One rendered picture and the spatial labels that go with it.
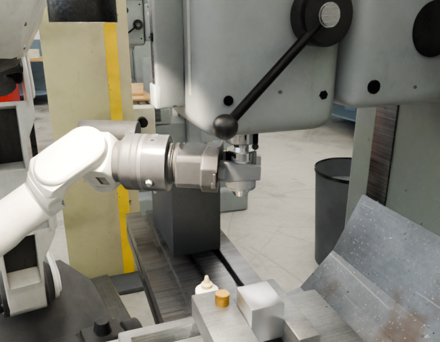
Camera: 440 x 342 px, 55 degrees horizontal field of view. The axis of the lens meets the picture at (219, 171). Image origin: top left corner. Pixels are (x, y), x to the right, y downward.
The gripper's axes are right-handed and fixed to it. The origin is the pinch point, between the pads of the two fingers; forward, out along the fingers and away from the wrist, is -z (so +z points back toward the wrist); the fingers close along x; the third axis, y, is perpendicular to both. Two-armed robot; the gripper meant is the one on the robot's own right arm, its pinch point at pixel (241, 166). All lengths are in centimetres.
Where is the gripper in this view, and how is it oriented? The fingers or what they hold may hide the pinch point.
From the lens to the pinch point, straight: 65.0
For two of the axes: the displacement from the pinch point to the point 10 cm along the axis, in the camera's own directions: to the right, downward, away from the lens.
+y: -0.2, 9.5, 3.2
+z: -10.0, -0.4, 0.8
